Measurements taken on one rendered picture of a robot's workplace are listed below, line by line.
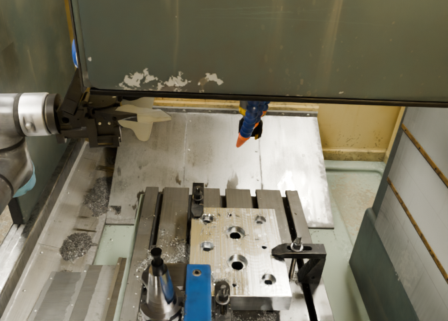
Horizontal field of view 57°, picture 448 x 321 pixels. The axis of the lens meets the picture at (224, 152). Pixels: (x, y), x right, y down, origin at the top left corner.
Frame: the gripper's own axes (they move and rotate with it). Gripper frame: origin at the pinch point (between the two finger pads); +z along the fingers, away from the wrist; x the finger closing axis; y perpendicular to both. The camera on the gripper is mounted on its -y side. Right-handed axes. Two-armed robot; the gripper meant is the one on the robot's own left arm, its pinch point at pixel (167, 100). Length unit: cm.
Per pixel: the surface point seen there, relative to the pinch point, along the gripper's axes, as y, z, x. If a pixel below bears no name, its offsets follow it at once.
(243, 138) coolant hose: -2.3, 11.0, 17.5
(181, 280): 19.8, 1.4, 23.5
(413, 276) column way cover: 47, 58, 5
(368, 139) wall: 71, 93, -95
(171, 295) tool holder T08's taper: 16.3, -0.1, 28.8
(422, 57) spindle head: -20.0, 24.2, 33.1
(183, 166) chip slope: 68, 3, -75
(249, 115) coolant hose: -6.9, 11.4, 19.2
